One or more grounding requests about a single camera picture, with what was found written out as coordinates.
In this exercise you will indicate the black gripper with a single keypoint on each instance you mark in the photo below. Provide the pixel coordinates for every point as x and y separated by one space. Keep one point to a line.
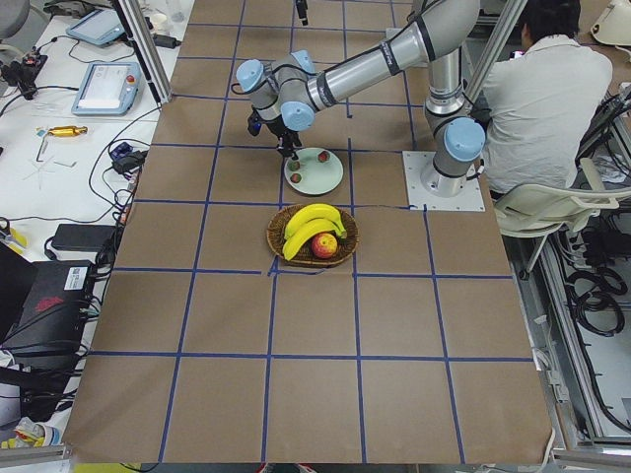
277 129

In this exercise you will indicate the light green plate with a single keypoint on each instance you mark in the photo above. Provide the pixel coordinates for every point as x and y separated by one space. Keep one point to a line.
317 178

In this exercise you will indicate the yellow banana bunch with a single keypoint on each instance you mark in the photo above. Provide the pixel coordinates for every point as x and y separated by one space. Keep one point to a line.
310 226

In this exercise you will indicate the wicker basket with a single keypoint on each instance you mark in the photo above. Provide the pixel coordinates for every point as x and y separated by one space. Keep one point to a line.
346 246

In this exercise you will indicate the red apple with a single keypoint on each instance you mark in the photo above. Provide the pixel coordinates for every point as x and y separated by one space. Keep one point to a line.
324 245

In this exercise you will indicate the teach pendant near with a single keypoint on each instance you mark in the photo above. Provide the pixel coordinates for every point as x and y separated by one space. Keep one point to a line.
108 88

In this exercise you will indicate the teach pendant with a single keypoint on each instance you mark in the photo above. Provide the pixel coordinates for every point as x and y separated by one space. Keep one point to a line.
98 28
108 88

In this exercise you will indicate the teach pendant far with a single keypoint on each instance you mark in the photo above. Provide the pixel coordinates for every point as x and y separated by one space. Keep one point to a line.
98 28

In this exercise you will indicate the gold wrapped object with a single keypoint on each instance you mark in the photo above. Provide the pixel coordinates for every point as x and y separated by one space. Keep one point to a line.
67 131

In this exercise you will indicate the seated person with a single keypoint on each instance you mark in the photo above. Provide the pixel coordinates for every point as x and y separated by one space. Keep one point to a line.
541 104

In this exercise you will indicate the white chair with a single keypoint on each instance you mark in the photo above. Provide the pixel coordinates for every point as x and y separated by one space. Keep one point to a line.
537 211

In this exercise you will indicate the black power adapter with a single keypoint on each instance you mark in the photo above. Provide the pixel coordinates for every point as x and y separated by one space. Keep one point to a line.
78 237

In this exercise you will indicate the black computer box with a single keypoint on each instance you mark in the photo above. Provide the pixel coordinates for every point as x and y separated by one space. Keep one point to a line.
42 309

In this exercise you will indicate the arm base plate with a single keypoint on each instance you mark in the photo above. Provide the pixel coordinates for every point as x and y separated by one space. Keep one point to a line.
414 187

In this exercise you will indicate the aluminium frame post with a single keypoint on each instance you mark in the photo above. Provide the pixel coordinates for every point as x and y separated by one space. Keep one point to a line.
138 33

